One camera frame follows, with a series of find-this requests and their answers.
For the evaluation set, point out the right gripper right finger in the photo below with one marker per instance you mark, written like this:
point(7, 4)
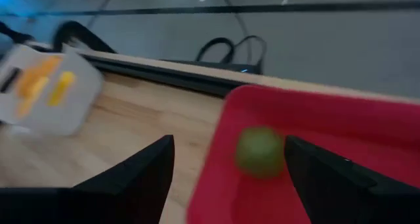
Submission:
point(348, 197)

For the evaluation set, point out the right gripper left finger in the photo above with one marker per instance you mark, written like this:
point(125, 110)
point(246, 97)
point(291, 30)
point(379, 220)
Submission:
point(98, 204)

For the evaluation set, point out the green lime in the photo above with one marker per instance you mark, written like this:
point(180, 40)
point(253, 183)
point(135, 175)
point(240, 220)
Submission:
point(259, 151)

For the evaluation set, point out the red plastic basket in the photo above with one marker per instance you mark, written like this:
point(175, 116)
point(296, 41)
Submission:
point(328, 135)

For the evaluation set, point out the white plastic basket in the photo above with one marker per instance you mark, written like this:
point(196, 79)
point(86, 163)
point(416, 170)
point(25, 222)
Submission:
point(82, 86)

